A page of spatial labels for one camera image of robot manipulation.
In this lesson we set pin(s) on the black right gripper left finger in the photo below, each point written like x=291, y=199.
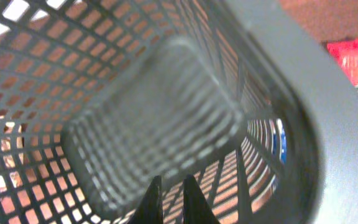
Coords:
x=150, y=209

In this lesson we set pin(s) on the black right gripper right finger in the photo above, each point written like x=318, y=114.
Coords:
x=195, y=207

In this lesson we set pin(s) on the blue tissue pack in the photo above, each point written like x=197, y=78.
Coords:
x=279, y=141

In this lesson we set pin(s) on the orange spaghetti pack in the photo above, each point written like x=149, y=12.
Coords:
x=357, y=65

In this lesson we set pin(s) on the grey plastic basket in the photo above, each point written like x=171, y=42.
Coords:
x=99, y=97

